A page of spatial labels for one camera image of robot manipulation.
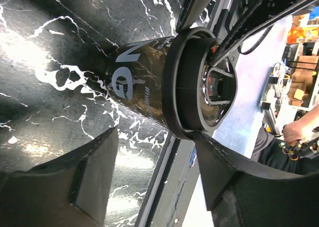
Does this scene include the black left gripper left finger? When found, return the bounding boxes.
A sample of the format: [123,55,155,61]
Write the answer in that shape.
[0,128,119,227]

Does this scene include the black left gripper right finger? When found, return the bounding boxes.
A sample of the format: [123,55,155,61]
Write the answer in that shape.
[194,132,319,227]

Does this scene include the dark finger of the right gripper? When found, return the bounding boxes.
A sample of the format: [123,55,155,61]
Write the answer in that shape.
[210,0,318,65]
[176,0,212,33]

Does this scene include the black cup lid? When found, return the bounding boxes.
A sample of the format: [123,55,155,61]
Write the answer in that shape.
[161,27,238,140]

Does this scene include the operator hand in background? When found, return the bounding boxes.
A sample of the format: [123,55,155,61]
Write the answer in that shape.
[283,105,319,145]

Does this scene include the cardboard boxes on shelves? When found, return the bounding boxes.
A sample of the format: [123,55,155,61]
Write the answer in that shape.
[285,11,319,110]

